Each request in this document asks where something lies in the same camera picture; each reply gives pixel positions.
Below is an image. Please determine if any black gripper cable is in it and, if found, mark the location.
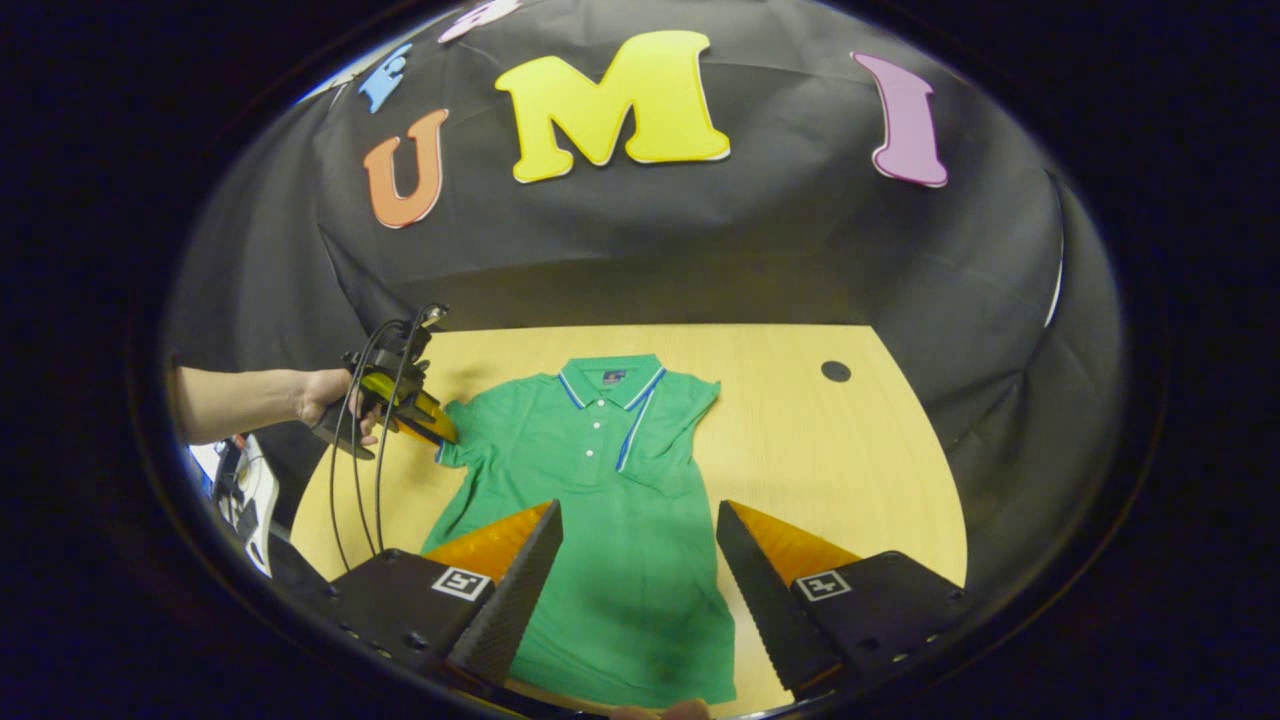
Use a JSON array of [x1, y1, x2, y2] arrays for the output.
[[328, 318, 441, 573]]

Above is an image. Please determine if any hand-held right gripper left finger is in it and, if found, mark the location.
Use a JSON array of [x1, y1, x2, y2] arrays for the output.
[[320, 500, 564, 693]]

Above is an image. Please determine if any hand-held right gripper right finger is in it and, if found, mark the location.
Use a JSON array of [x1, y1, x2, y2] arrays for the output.
[[715, 500, 977, 702]]

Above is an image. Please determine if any black backdrop cloth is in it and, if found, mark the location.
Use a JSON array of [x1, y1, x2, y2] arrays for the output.
[[165, 0, 1126, 601]]

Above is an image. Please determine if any white side table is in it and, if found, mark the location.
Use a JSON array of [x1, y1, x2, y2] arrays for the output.
[[188, 434, 282, 578]]

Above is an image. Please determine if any green T-shirt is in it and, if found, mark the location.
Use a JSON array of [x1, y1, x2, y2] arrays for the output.
[[420, 353, 739, 710]]

